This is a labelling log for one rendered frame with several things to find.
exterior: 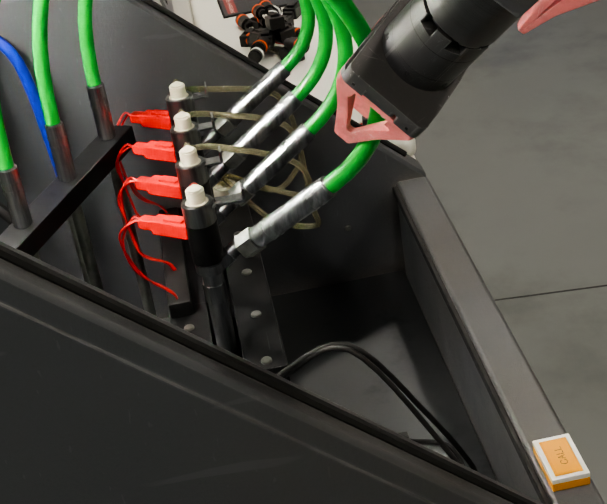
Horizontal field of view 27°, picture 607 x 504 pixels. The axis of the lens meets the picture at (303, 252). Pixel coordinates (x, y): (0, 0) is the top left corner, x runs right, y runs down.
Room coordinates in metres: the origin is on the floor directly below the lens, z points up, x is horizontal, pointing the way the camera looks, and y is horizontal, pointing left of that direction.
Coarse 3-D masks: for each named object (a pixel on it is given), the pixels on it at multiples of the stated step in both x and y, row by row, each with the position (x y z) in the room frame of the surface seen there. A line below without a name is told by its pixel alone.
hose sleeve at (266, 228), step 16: (304, 192) 0.84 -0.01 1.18; (320, 192) 0.83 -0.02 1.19; (336, 192) 0.83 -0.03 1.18; (288, 208) 0.84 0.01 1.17; (304, 208) 0.83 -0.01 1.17; (256, 224) 0.85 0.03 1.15; (272, 224) 0.84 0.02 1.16; (288, 224) 0.84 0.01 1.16; (256, 240) 0.85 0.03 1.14; (272, 240) 0.84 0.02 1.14
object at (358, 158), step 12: (336, 0) 0.82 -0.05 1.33; (348, 0) 0.82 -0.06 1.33; (336, 12) 0.82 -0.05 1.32; (348, 12) 0.82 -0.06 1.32; (360, 12) 0.82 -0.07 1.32; (348, 24) 0.82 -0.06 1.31; (360, 24) 0.81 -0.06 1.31; (360, 36) 0.81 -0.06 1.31; (372, 108) 0.81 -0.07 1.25; (372, 120) 0.81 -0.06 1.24; (384, 120) 0.81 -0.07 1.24; (360, 144) 0.82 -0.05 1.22; (372, 144) 0.81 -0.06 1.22; (348, 156) 0.83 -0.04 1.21; (360, 156) 0.82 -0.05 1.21; (336, 168) 0.83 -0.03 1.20; (348, 168) 0.82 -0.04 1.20; (360, 168) 0.82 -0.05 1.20; (324, 180) 0.83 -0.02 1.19; (336, 180) 0.82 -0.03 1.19; (348, 180) 0.82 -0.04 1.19
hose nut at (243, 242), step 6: (246, 228) 0.86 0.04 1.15; (240, 234) 0.86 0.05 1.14; (246, 234) 0.85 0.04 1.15; (240, 240) 0.85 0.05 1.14; (246, 240) 0.85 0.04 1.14; (252, 240) 0.85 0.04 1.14; (240, 246) 0.85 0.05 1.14; (246, 246) 0.85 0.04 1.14; (252, 246) 0.85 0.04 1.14; (258, 246) 0.85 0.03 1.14; (264, 246) 0.85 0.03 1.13; (240, 252) 0.85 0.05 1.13; (246, 252) 0.85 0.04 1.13; (252, 252) 0.85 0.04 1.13; (258, 252) 0.85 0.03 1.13
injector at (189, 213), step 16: (192, 208) 0.94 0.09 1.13; (208, 208) 0.94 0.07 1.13; (192, 224) 0.94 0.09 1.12; (208, 224) 0.94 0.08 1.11; (192, 240) 0.94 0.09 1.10; (208, 240) 0.94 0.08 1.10; (192, 256) 0.95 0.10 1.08; (208, 256) 0.94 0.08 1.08; (224, 256) 0.95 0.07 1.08; (208, 272) 0.94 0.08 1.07; (208, 288) 0.95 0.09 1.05; (224, 288) 0.95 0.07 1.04; (208, 304) 0.95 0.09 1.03; (224, 304) 0.95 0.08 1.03; (224, 320) 0.95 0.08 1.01; (224, 336) 0.95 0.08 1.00
